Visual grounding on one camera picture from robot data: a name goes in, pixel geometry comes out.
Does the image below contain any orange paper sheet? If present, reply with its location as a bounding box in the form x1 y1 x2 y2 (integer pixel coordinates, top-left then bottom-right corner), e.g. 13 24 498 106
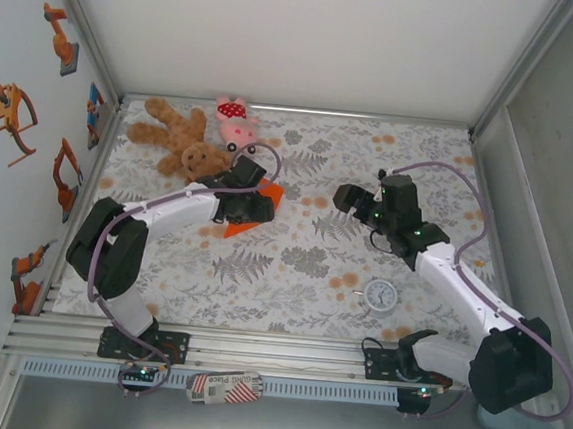
223 173 286 244

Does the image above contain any small white alarm clock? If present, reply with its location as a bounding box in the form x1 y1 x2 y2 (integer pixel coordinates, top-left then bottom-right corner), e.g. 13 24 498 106
352 276 401 322

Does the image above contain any floral table mat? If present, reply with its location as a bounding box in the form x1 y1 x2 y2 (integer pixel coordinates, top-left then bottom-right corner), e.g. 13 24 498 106
51 92 538 355

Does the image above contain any pink plush toy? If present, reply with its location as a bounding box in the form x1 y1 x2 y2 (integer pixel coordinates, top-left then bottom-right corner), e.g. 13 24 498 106
210 93 264 157

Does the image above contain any brown teddy bear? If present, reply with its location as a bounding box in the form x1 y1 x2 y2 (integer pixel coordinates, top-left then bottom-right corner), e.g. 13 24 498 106
121 93 241 187

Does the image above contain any thin aluminium crossbar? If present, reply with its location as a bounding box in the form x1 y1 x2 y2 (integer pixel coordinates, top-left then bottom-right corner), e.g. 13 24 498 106
120 91 476 132

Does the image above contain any small green LED board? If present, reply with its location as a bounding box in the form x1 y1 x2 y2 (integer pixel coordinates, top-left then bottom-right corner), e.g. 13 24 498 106
413 383 448 400
124 360 164 383

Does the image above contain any red white striped label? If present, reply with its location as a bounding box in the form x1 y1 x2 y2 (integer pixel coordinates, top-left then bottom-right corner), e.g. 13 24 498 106
183 364 267 413

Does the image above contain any thin black camera cable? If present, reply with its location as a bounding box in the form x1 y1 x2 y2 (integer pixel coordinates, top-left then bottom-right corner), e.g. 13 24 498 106
366 226 402 255

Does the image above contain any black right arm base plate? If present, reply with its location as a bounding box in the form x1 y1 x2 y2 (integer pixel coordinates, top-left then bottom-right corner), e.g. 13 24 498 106
360 345 456 390

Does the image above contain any wide aluminium base rail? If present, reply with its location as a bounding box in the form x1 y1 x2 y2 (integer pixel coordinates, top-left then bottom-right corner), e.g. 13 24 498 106
0 305 554 402

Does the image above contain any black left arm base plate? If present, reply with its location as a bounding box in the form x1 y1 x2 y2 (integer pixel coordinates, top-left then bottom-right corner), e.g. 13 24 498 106
96 325 192 366

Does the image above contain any blue and orange wall sticker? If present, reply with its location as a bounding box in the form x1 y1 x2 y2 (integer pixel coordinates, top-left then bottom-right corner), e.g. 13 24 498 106
83 81 109 152

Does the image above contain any white slotted cable duct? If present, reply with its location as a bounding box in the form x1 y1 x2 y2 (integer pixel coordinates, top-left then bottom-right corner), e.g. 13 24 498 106
19 355 401 407

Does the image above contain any aluminium frame post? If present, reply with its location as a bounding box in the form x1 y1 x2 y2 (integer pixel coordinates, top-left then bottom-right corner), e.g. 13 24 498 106
468 0 573 150
32 0 134 111

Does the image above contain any orange claw wall sticker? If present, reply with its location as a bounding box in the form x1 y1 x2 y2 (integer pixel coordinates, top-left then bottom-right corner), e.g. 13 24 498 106
0 81 43 170

